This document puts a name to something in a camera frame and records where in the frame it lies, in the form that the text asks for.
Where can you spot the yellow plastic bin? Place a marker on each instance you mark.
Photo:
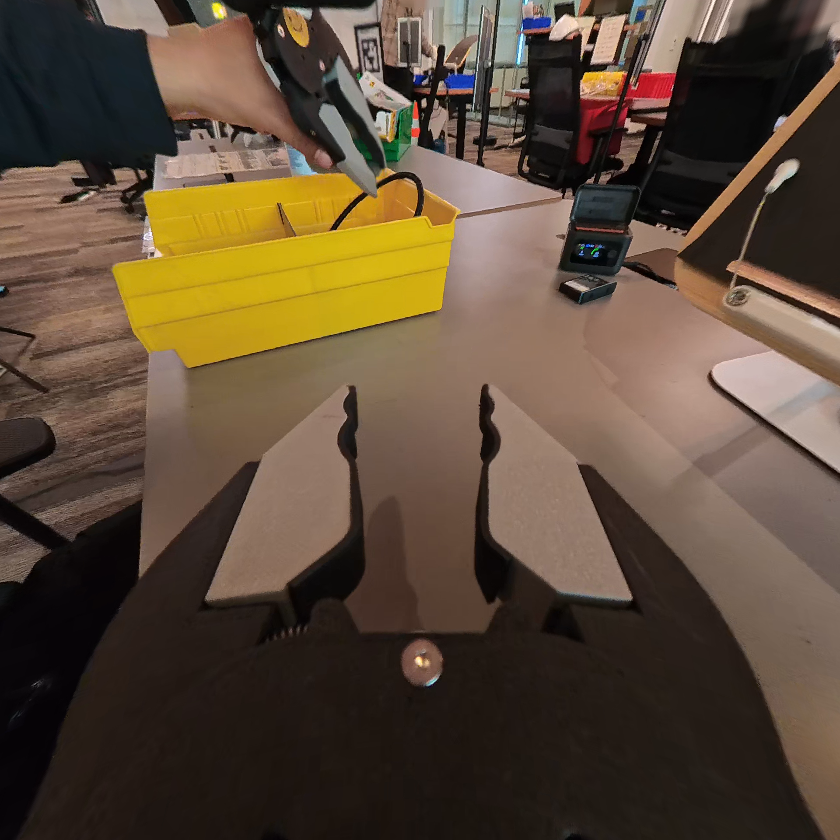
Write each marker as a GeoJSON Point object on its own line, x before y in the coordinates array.
{"type": "Point", "coordinates": [295, 302]}

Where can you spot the orange traffic cone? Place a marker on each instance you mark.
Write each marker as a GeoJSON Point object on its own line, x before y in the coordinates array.
{"type": "Point", "coordinates": [415, 128]}

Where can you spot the red storage bin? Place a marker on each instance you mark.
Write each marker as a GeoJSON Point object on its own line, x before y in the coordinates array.
{"type": "Point", "coordinates": [653, 85]}

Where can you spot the person's left forearm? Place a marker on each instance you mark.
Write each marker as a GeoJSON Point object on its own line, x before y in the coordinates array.
{"type": "Point", "coordinates": [65, 85]}

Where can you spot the printed tag sign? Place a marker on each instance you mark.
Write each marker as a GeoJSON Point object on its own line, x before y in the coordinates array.
{"type": "Point", "coordinates": [369, 49]}

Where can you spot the grey printed cardboard box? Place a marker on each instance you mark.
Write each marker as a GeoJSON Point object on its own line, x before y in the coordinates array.
{"type": "Point", "coordinates": [223, 164]}

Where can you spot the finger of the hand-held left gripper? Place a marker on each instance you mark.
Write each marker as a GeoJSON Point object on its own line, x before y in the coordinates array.
{"type": "Point", "coordinates": [362, 170]}
{"type": "Point", "coordinates": [354, 105]}

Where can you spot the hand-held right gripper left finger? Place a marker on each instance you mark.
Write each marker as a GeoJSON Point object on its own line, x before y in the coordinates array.
{"type": "Point", "coordinates": [289, 525]}

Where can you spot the person's left hand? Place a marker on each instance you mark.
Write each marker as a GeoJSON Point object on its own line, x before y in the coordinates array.
{"type": "Point", "coordinates": [216, 79]}

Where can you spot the black office chair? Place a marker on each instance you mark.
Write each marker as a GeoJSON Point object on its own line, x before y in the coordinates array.
{"type": "Point", "coordinates": [558, 111]}
{"type": "Point", "coordinates": [23, 446]}
{"type": "Point", "coordinates": [709, 131]}

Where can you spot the black charger with display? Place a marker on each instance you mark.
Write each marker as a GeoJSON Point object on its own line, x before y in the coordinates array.
{"type": "Point", "coordinates": [594, 243]}

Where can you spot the green cardboard box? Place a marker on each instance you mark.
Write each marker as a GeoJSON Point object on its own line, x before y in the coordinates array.
{"type": "Point", "coordinates": [397, 134]}

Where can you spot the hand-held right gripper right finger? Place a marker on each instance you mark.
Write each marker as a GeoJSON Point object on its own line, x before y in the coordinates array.
{"type": "Point", "coordinates": [551, 525]}

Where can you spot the small black battery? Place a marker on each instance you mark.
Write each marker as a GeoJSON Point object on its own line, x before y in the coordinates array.
{"type": "Point", "coordinates": [587, 289]}

